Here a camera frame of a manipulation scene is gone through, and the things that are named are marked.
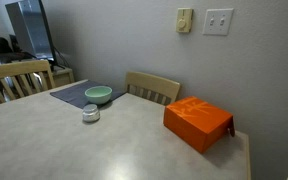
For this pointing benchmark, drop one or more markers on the light wooden slatted chair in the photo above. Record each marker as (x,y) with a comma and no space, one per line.
(17,68)

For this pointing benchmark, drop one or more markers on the grey cloth placemat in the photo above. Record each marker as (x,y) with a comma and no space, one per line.
(70,95)

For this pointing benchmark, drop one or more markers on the white double light switch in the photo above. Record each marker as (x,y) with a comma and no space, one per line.
(218,22)

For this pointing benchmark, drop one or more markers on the beige wall thermostat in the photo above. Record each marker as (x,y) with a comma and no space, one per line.
(184,20)

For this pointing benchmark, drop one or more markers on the silver round tin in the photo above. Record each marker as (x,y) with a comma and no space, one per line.
(91,117)

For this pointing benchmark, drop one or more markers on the black flat screen television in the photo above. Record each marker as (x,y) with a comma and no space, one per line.
(30,30)

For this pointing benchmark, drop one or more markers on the mint green bowl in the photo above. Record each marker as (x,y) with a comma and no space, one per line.
(98,95)

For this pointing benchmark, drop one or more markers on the orange cardboard box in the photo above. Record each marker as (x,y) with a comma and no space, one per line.
(197,125)

